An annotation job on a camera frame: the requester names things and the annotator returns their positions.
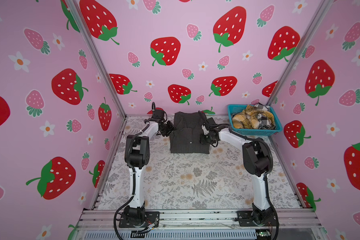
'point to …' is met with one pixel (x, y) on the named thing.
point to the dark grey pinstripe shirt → (186, 137)
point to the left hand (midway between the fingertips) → (176, 128)
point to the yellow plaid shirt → (248, 118)
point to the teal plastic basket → (233, 109)
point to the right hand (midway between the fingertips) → (200, 140)
